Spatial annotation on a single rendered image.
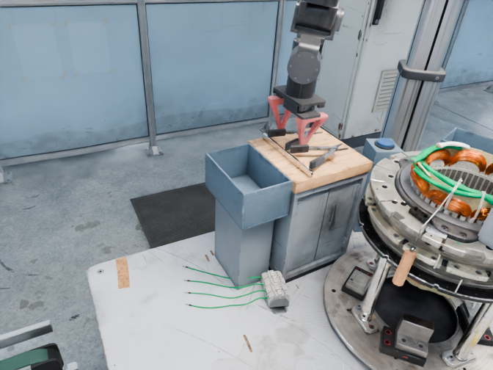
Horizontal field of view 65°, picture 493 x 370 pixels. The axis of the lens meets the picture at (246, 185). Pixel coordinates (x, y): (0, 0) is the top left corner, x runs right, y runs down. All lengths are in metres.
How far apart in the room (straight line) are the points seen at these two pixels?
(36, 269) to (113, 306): 1.33
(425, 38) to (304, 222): 0.57
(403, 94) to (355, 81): 1.84
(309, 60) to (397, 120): 0.53
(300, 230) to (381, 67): 2.35
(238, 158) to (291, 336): 0.39
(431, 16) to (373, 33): 1.82
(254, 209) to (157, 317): 0.31
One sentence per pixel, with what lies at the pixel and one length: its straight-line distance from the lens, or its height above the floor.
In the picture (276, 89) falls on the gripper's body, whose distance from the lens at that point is 0.83.
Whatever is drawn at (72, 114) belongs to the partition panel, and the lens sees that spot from 2.77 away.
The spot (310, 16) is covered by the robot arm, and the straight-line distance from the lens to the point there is 0.75.
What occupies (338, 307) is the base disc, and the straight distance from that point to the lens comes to 0.89.
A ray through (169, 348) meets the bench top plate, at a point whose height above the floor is 0.78.
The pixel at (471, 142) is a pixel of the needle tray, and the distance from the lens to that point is 1.14.
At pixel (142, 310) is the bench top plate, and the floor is 0.78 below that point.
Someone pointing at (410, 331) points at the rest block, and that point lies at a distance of 0.84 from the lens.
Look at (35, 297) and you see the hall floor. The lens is 2.08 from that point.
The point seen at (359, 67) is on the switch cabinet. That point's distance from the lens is 2.95.
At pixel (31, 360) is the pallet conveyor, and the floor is 0.76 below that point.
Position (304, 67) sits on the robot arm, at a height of 1.27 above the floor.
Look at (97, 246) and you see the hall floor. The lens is 2.23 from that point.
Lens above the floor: 1.47
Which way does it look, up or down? 34 degrees down
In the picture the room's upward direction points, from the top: 4 degrees clockwise
